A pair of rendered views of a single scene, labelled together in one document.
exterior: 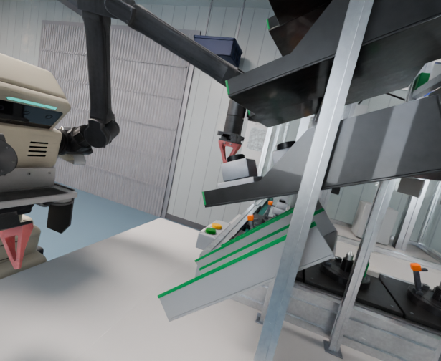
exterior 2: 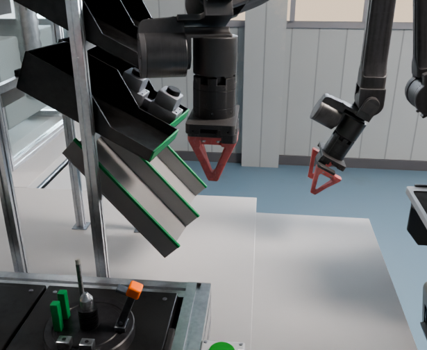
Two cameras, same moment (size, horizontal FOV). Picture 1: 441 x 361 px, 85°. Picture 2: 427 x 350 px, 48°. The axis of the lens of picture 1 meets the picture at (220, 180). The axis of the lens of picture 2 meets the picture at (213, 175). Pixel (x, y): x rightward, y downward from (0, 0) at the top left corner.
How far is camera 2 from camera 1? 143 cm
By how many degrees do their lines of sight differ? 147
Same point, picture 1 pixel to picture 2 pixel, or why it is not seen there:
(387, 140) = (103, 54)
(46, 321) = (300, 248)
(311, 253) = not seen: hidden behind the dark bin
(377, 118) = not seen: hidden behind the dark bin
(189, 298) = (183, 173)
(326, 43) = (135, 11)
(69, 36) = not seen: outside the picture
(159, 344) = (208, 259)
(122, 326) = (246, 260)
